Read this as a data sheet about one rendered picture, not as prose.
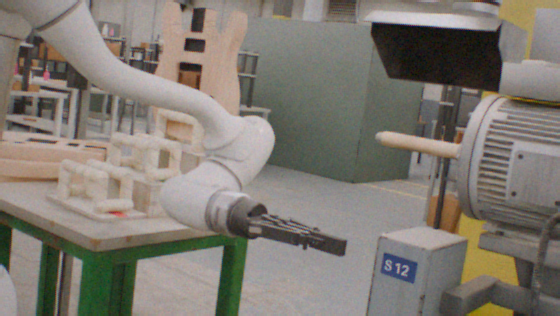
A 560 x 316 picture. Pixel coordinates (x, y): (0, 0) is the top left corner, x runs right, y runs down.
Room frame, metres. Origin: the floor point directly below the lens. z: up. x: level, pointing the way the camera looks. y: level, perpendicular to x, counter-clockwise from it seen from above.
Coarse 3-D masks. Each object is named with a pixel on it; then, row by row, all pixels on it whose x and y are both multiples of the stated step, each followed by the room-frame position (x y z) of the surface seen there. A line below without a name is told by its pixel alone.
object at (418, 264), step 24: (384, 240) 1.05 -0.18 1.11; (408, 240) 1.04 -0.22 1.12; (432, 240) 1.06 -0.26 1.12; (456, 240) 1.09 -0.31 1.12; (384, 264) 1.04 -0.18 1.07; (408, 264) 1.02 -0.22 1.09; (432, 264) 1.01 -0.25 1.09; (456, 264) 1.09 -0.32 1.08; (384, 288) 1.04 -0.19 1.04; (408, 288) 1.01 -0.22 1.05; (432, 288) 1.02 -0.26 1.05; (384, 312) 1.03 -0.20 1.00; (408, 312) 1.01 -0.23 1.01; (432, 312) 1.04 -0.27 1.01
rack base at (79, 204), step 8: (56, 200) 1.74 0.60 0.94; (64, 200) 1.75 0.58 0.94; (72, 200) 1.76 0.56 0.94; (80, 200) 1.77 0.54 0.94; (88, 200) 1.79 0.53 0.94; (72, 208) 1.69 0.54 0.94; (80, 208) 1.68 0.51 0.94; (88, 208) 1.69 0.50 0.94; (88, 216) 1.65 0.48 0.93; (96, 216) 1.63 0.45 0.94; (104, 216) 1.63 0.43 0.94; (112, 216) 1.65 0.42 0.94; (136, 216) 1.70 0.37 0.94; (144, 216) 1.72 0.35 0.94
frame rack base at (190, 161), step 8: (184, 144) 2.08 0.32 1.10; (144, 152) 2.00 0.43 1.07; (160, 152) 1.95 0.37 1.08; (168, 152) 1.93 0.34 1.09; (184, 152) 1.89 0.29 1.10; (192, 152) 1.89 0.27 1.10; (144, 160) 2.00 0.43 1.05; (160, 160) 1.95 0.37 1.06; (168, 160) 1.93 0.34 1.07; (184, 160) 1.89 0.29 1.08; (192, 160) 1.86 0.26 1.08; (200, 160) 1.86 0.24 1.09; (160, 168) 1.95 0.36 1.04; (184, 168) 1.88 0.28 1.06; (192, 168) 1.86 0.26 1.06
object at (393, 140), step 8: (384, 136) 1.44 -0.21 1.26; (392, 136) 1.43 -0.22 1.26; (400, 136) 1.42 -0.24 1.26; (408, 136) 1.42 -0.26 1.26; (384, 144) 1.45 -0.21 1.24; (392, 144) 1.43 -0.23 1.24; (400, 144) 1.42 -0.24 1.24; (408, 144) 1.41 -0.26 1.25; (416, 144) 1.39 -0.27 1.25; (424, 144) 1.38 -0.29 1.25; (432, 144) 1.37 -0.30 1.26; (440, 144) 1.37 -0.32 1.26; (448, 144) 1.36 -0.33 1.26; (424, 152) 1.39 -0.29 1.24; (432, 152) 1.37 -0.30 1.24; (440, 152) 1.36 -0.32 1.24; (448, 152) 1.35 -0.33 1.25; (456, 152) 1.34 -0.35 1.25
